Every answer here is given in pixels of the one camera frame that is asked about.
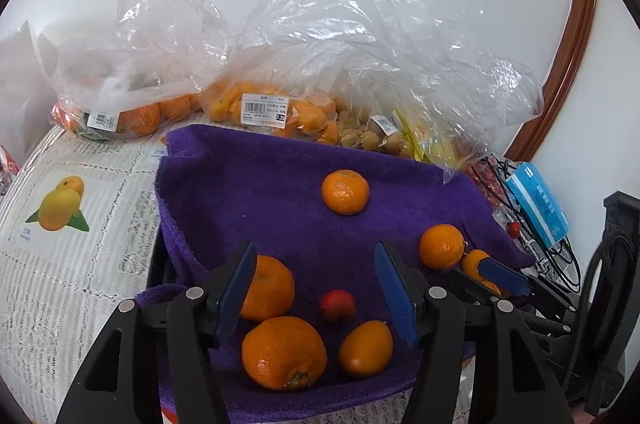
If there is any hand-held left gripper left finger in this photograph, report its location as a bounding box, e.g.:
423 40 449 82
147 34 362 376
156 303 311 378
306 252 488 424
55 240 258 424

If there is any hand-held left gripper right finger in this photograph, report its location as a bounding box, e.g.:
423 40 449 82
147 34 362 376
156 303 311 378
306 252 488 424
374 241 576 424

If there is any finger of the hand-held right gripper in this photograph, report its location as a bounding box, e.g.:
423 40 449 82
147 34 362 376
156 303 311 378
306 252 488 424
477 256 573 330
442 268 501 303

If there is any orange mandarin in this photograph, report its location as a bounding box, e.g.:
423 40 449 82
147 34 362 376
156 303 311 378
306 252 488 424
461 249 503 297
419 224 465 270
240 255 296 323
241 316 328 392
321 170 371 216

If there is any small oval orange kumquat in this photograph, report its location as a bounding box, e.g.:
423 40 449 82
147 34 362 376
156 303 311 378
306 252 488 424
338 320 394 379

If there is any purple towel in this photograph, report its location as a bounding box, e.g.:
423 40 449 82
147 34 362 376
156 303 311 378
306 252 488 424
135 125 536 420

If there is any blue tissue pack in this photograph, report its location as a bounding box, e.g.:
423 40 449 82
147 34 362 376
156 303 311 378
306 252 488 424
505 163 571 249

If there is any bag of red fruit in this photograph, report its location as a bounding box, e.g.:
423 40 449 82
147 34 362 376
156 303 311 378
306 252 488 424
472 155 518 217

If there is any clear bag of yellow fruit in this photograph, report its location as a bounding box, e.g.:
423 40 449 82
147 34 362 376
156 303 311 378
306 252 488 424
390 48 546 185

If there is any fruit print lace tablecloth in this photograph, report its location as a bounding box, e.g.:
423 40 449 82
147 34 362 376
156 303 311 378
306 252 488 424
0 124 481 424

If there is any clear bag of brown fruit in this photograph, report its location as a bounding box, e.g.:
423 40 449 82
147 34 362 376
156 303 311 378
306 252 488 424
330 54 416 162

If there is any clear bag of kumquats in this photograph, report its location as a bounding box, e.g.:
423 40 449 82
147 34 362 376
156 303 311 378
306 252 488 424
197 0 481 145

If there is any clear bag of mandarins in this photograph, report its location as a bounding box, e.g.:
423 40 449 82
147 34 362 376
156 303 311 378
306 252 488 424
52 0 233 141

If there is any red white packet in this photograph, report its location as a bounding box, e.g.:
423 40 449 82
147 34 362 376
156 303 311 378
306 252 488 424
0 146 18 195

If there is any white plastic bag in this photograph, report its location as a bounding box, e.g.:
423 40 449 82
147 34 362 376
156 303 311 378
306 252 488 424
0 21 63 159

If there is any black braided cable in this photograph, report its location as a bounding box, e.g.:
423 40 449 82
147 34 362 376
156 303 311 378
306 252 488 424
570 231 636 390

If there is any brown wooden door frame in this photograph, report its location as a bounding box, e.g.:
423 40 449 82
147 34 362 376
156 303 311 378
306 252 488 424
502 0 601 165

